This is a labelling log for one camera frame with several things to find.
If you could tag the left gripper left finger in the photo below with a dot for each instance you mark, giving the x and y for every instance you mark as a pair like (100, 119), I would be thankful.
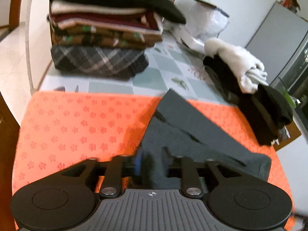
(118, 168)

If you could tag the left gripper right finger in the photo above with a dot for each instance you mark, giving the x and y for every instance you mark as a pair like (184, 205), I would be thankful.
(185, 169)

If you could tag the dark grey trousers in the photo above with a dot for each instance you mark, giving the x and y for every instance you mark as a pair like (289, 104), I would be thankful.
(186, 132)

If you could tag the orange patterned table mat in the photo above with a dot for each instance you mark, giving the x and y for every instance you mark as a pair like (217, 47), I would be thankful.
(60, 129)

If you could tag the black garment right pile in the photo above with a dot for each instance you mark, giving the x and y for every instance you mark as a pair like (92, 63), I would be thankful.
(267, 110)

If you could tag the cardboard box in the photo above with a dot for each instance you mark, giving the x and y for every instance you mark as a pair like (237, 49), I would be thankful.
(287, 135)

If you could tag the checkered tablecloth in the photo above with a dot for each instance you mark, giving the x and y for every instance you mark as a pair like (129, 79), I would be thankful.
(171, 66)

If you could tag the grey plaid folded garment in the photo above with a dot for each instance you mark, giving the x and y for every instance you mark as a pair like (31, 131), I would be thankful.
(104, 62)

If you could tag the cream white sweater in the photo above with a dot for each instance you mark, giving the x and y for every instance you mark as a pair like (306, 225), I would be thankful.
(248, 70)

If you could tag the brown patterned folded garment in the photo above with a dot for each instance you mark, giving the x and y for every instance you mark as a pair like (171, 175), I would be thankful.
(100, 37)

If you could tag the white power strip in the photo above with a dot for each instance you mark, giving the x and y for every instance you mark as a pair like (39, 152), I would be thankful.
(183, 37)

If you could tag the maroon white folded garment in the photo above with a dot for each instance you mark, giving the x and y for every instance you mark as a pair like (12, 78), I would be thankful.
(65, 15)

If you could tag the grey refrigerator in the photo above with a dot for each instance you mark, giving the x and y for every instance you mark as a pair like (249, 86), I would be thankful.
(277, 39)

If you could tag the white plastic bag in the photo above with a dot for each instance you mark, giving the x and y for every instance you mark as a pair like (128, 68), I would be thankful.
(203, 18)

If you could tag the brown door frame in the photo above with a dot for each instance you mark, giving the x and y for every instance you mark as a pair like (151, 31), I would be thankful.
(14, 14)

